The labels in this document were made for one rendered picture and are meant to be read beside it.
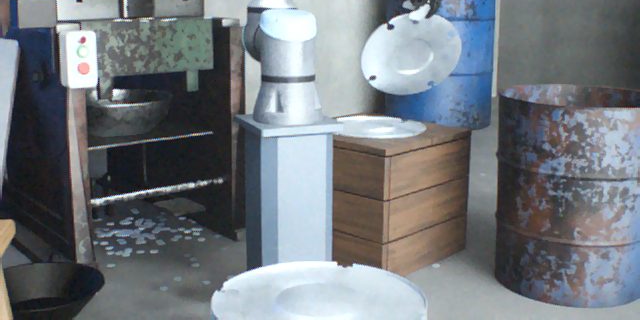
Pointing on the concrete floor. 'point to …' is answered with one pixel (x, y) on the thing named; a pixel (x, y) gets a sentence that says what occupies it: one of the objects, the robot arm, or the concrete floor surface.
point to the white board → (10, 53)
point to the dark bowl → (51, 289)
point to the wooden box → (400, 198)
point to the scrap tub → (569, 194)
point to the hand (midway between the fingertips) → (417, 18)
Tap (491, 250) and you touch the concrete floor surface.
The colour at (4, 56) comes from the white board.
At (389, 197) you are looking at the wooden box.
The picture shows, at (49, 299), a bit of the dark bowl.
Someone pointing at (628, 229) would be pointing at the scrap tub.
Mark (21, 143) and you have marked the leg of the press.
